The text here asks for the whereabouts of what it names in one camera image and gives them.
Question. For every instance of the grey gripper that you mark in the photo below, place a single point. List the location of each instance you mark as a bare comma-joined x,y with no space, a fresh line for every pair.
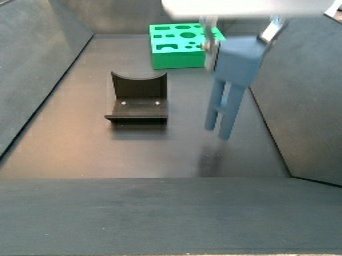
209,9

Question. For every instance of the blue three prong object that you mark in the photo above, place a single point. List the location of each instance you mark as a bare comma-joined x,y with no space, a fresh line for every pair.
240,58

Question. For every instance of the green shape sorting board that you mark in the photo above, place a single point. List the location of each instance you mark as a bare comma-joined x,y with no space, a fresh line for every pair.
177,45

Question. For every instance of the black curved holder bracket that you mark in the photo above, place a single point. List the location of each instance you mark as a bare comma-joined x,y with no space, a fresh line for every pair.
141,98

